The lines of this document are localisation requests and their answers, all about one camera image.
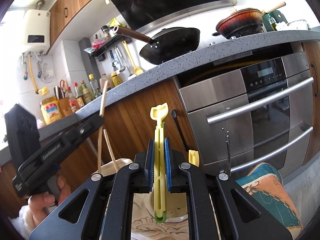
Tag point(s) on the patterned teal beige cushion mat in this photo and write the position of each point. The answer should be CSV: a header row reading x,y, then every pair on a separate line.
x,y
265,184

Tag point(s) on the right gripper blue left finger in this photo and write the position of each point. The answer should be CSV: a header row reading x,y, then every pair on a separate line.
x,y
146,173

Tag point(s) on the large yellow sauce jar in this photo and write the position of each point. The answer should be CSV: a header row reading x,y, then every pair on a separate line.
x,y
50,110

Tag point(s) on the black cabinet door handle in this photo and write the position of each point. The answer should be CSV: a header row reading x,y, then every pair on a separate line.
x,y
174,116

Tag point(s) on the black wok with brown handle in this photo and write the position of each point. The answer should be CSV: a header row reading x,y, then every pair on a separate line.
x,y
166,45

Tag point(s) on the white wall water heater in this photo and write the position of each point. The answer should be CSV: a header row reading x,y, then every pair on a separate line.
x,y
36,29

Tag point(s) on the red brown casserole pot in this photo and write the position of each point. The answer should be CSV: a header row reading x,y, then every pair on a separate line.
x,y
241,23

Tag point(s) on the green kettle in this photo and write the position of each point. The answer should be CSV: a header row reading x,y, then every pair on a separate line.
x,y
272,17

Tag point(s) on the wooden knife block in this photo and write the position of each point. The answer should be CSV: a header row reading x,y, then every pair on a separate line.
x,y
64,106

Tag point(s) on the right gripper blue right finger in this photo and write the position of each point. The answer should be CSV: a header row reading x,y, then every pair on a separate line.
x,y
173,159

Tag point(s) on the black wall spice shelf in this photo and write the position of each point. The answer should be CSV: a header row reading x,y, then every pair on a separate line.
x,y
109,43

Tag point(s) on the light wooden chopstick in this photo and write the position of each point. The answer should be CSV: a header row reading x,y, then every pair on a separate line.
x,y
110,150
100,135

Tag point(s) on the stainless steel built-in oven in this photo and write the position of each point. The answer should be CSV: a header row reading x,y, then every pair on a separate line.
x,y
263,99

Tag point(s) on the person's left hand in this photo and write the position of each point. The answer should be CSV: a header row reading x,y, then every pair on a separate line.
x,y
38,202

